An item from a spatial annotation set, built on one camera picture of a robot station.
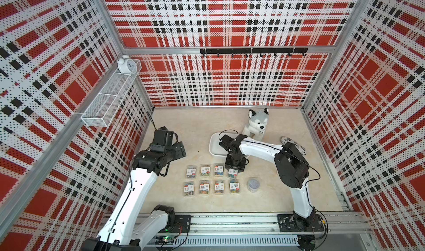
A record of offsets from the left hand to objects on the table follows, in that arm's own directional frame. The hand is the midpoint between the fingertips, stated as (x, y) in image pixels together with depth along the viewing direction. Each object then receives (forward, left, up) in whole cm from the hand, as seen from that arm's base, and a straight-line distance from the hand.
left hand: (179, 150), depth 76 cm
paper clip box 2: (-12, -11, -17) cm, 24 cm away
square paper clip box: (-12, -26, -17) cm, 33 cm away
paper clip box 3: (-12, -3, -18) cm, 22 cm away
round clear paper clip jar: (-10, -36, -17) cm, 41 cm away
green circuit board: (-33, +3, -18) cm, 38 cm away
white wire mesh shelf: (+24, +45, +4) cm, 52 cm away
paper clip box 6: (-2, -11, -18) cm, 21 cm away
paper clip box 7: (-3, -3, -18) cm, 18 cm away
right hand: (-1, -26, -18) cm, 32 cm away
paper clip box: (-11, -18, -17) cm, 28 cm away
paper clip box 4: (-4, -25, -17) cm, 31 cm away
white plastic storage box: (+11, -16, -18) cm, 26 cm away
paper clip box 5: (-2, -18, -18) cm, 25 cm away
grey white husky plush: (+18, -39, -6) cm, 44 cm away
